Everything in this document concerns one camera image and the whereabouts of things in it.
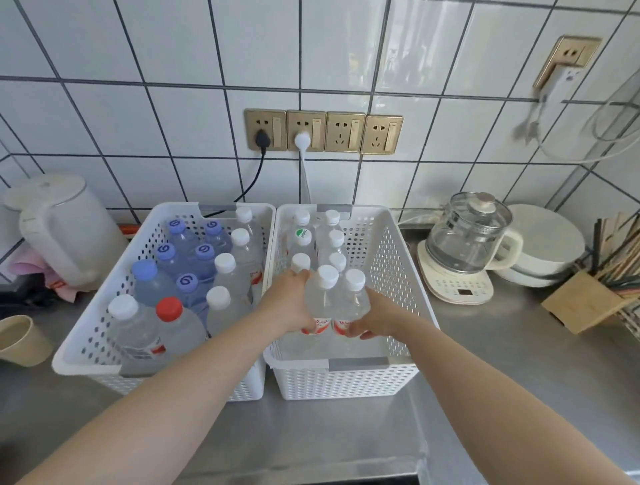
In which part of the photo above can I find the person's left hand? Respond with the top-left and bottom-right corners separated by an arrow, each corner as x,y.
256,270 -> 319,344

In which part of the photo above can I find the person's right hand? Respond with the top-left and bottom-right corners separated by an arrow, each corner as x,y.
346,288 -> 427,346

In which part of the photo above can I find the person's left forearm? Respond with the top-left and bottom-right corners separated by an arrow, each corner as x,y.
15,306 -> 293,485

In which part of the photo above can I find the person's right forearm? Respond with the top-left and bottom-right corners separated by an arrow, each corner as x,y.
394,320 -> 638,485

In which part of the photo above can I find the white perforated plastic basket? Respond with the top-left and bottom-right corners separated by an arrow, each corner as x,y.
52,201 -> 277,403
262,202 -> 441,401

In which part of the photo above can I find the bottle with green-marked white cap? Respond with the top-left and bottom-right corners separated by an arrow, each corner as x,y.
286,227 -> 317,260

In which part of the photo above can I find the cream kettle heating base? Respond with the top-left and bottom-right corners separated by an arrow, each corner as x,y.
417,239 -> 495,306

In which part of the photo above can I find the bottle with swirl blue cap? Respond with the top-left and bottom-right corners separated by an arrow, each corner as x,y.
202,220 -> 233,253
165,218 -> 201,255
152,242 -> 188,275
175,272 -> 211,320
192,243 -> 219,280

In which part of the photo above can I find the clear bottle with red cap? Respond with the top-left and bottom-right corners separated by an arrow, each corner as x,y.
150,297 -> 208,361

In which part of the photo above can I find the bottle with plain blue cap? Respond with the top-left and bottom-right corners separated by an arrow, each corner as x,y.
131,260 -> 178,308

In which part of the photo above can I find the large clear white-capped bottle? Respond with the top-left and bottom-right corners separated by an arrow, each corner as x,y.
107,295 -> 163,371

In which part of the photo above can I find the white round cooking appliance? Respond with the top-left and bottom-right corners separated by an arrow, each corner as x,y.
492,203 -> 586,288

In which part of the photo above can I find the wooden utensil holder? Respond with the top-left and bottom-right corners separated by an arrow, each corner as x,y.
541,270 -> 640,335

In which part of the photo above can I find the white electric kettle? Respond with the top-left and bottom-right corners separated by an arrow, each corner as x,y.
2,174 -> 130,291

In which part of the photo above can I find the bundle of chopsticks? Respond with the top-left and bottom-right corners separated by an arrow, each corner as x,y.
591,211 -> 640,296

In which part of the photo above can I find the pink cloth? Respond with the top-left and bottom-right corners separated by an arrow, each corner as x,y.
9,249 -> 80,303

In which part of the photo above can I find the beige cup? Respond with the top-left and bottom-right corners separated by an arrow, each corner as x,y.
0,315 -> 54,368

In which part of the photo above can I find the black appliance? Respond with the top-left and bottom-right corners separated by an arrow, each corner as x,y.
0,282 -> 56,320

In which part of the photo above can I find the clear glass lid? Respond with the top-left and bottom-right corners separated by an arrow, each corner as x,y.
581,69 -> 640,151

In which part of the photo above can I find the glass kettle with cream handle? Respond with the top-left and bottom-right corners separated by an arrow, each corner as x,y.
425,192 -> 524,275

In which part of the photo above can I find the white plug with cable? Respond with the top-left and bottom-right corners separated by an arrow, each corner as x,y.
293,131 -> 314,206

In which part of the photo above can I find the black plug with cable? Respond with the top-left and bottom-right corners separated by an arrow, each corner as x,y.
204,129 -> 274,219

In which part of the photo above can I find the gold wall socket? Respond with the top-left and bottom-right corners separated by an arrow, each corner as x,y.
360,115 -> 404,156
533,35 -> 603,90
286,110 -> 327,152
244,108 -> 287,151
325,112 -> 366,153

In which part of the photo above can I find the white plug adapter with cable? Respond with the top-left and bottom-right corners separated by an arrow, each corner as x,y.
515,66 -> 640,163

